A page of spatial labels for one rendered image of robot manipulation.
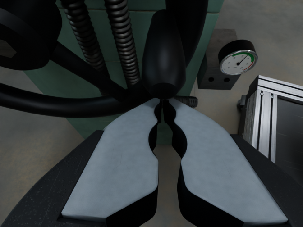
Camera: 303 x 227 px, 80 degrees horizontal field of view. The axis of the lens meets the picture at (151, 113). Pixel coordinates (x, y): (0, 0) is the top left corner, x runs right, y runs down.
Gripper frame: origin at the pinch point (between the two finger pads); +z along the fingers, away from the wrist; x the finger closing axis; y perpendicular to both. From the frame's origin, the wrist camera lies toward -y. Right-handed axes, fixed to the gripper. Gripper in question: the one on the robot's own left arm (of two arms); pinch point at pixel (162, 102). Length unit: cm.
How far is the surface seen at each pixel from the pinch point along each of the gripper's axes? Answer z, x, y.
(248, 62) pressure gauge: 22.2, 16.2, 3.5
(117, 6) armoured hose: 10.8, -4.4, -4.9
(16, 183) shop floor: 43, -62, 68
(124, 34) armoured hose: 12.2, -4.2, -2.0
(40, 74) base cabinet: 33.8, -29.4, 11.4
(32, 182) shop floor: 43, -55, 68
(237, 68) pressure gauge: 23.0, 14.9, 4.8
